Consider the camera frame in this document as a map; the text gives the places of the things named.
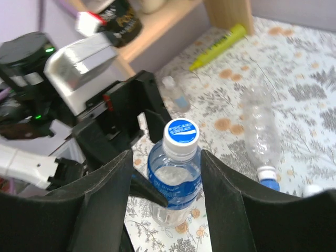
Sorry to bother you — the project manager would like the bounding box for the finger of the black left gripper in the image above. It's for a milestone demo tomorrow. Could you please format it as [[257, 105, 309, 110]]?
[[129, 173, 168, 207]]

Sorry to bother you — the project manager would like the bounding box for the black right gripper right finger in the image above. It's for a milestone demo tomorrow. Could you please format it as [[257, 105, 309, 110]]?
[[201, 150, 335, 251]]

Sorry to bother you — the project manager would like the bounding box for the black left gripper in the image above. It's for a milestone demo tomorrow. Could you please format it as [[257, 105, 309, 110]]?
[[1, 32, 171, 151]]

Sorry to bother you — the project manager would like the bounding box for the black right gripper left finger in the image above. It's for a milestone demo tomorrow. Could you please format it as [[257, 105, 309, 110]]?
[[1, 150, 133, 251]]

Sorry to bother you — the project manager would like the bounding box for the white blue bottle cap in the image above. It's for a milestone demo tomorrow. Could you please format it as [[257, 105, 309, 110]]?
[[163, 118, 200, 154]]

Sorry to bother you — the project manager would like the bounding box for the Pocari Sweat blue label bottle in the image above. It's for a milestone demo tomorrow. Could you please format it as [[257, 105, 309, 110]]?
[[146, 118, 205, 228]]

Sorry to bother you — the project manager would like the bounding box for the blue label crushed bottle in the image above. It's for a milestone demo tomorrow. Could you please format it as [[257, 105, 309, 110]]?
[[257, 166, 280, 192]]

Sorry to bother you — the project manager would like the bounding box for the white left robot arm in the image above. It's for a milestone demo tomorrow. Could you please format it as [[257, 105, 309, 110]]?
[[1, 31, 171, 191]]

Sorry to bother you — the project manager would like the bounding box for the small clear dropper bottle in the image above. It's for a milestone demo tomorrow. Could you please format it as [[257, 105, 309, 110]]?
[[162, 76, 191, 113]]

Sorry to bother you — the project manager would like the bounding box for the clear crumpled long bottle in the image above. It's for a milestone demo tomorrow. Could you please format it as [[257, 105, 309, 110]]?
[[241, 85, 280, 170]]

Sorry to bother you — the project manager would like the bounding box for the wooden shelf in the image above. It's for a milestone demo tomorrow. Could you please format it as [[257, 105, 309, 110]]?
[[117, 1, 254, 77]]

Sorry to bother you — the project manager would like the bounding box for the green white snack bag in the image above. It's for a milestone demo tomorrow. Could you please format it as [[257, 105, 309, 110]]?
[[87, 0, 142, 48]]

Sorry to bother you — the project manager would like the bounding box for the floral patterned table mat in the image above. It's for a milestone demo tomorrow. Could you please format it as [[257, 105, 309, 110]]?
[[125, 18, 335, 251]]

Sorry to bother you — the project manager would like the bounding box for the yellow marker tube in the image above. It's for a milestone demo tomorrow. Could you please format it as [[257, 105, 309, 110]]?
[[189, 24, 247, 71]]

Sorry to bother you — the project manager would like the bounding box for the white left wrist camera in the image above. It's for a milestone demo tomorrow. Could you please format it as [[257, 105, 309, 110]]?
[[44, 33, 117, 116]]

